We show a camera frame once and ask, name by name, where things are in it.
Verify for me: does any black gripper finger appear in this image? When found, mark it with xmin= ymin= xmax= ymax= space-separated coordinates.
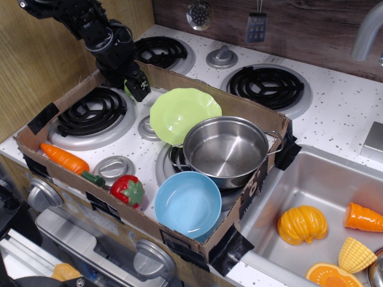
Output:
xmin=104 ymin=74 xmax=124 ymax=88
xmin=124 ymin=72 xmax=151 ymax=102

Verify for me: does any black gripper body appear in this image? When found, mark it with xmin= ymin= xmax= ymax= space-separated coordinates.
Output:
xmin=95 ymin=38 xmax=142 ymax=79

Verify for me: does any green toy broccoli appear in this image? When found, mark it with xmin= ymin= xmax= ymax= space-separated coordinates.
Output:
xmin=124 ymin=80 xmax=132 ymax=96

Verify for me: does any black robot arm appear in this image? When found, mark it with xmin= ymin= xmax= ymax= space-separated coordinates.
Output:
xmin=18 ymin=1 xmax=151 ymax=102

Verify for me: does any stainless steel pot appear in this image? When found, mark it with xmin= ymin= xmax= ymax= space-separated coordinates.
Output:
xmin=169 ymin=116 xmax=284 ymax=189

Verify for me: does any front left black burner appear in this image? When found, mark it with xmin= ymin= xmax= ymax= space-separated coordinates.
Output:
xmin=48 ymin=87 xmax=136 ymax=151

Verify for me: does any light green plastic plate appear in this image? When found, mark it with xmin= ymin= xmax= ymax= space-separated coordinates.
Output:
xmin=150 ymin=88 xmax=223 ymax=145

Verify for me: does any back left black burner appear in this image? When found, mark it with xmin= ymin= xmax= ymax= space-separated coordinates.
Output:
xmin=135 ymin=36 xmax=196 ymax=75

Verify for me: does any silver knob inside box centre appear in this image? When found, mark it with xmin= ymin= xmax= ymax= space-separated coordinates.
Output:
xmin=138 ymin=115 xmax=160 ymax=142

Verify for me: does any silver knob near strawberry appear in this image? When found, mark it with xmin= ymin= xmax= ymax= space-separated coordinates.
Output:
xmin=93 ymin=155 xmax=135 ymax=190

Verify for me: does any silver knob back centre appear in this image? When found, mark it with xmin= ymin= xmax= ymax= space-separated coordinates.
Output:
xmin=206 ymin=45 xmax=238 ymax=69

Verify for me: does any hanging silver strainer ladle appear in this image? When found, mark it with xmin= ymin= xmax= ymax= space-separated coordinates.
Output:
xmin=186 ymin=1 xmax=213 ymax=31

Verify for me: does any red toy strawberry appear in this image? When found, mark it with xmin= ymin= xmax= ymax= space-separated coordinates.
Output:
xmin=110 ymin=175 xmax=145 ymax=209

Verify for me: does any light blue plastic bowl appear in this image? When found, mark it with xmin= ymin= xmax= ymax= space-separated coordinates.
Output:
xmin=154 ymin=171 xmax=222 ymax=241

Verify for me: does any hanging grey toy spatula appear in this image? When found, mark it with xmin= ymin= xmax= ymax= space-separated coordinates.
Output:
xmin=245 ymin=1 xmax=268 ymax=44

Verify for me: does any silver oven knob left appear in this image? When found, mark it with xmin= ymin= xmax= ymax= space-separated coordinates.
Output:
xmin=28 ymin=178 xmax=63 ymax=212

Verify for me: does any silver oven knob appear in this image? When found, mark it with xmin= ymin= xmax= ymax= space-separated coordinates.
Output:
xmin=133 ymin=239 xmax=176 ymax=282
xmin=28 ymin=178 xmax=63 ymax=212

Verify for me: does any back right black burner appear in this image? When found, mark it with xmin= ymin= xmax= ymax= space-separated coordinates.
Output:
xmin=220 ymin=64 xmax=313 ymax=120

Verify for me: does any silver oven knob right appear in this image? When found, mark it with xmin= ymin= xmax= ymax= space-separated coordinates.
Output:
xmin=133 ymin=239 xmax=176 ymax=282

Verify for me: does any cardboard fence box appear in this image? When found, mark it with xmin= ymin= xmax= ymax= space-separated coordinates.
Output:
xmin=12 ymin=62 xmax=302 ymax=277

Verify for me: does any orange object bottom left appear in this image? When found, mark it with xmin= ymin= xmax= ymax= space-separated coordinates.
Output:
xmin=51 ymin=263 xmax=81 ymax=282

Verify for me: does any stainless steel sink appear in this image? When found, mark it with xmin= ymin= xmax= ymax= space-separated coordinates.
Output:
xmin=240 ymin=145 xmax=382 ymax=286

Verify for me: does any orange toy pumpkin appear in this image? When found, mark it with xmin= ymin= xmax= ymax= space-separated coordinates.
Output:
xmin=277 ymin=205 xmax=328 ymax=246

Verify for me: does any grey block right edge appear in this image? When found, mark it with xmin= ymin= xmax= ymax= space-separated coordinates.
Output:
xmin=360 ymin=121 xmax=383 ymax=163

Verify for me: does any silver faucet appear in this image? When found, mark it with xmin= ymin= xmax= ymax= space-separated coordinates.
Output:
xmin=351 ymin=2 xmax=382 ymax=62

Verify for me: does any orange toy carrot half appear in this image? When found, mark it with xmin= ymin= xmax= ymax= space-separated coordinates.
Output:
xmin=343 ymin=202 xmax=382 ymax=233

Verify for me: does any orange toy citrus slice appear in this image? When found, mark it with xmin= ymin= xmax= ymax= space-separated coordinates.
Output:
xmin=305 ymin=262 xmax=364 ymax=287

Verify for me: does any yellow toy corn piece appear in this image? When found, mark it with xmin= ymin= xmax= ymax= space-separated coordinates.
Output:
xmin=338 ymin=237 xmax=378 ymax=274

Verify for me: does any silver object in sink corner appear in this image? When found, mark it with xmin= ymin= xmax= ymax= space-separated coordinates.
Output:
xmin=367 ymin=248 xmax=383 ymax=287

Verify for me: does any silver oven door handle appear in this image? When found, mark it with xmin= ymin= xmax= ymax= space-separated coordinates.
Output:
xmin=36 ymin=209 xmax=174 ymax=286

